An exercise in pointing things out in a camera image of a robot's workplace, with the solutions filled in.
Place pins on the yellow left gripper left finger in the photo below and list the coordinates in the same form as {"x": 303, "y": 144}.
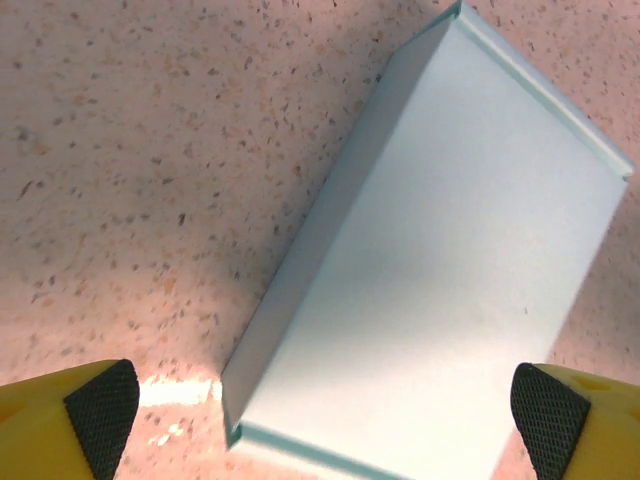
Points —
{"x": 45, "y": 430}

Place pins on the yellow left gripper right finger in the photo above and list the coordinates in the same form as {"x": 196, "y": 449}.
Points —
{"x": 600, "y": 435}

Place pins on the light blue paper box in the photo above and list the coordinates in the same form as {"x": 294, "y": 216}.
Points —
{"x": 425, "y": 250}

